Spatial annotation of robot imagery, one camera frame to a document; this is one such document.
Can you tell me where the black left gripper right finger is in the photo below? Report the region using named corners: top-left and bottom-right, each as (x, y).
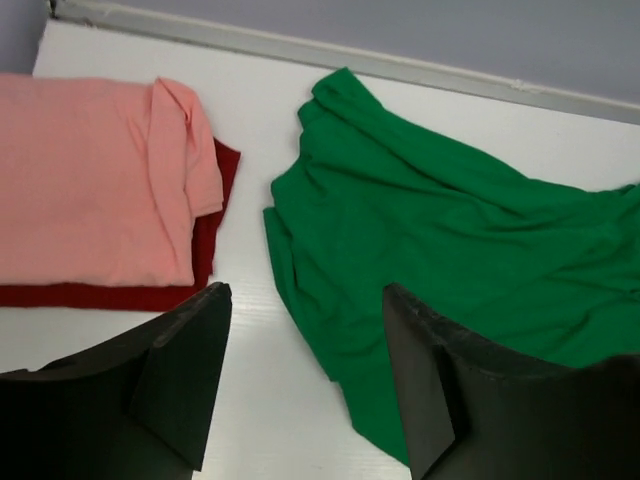
top-left (383, 284), bottom-right (639, 479)

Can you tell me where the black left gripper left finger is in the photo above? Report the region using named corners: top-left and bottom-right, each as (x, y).
top-left (1, 283), bottom-right (232, 479)

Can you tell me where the green t shirt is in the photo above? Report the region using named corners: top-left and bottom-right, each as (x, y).
top-left (264, 69), bottom-right (639, 462)

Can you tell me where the dark red t shirt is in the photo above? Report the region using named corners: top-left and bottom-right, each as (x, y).
top-left (0, 137), bottom-right (242, 315)

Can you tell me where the pink t shirt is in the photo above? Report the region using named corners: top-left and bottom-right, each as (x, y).
top-left (1, 74), bottom-right (223, 287)

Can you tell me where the aluminium table edge rail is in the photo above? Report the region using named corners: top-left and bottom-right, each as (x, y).
top-left (50, 1), bottom-right (639, 125)

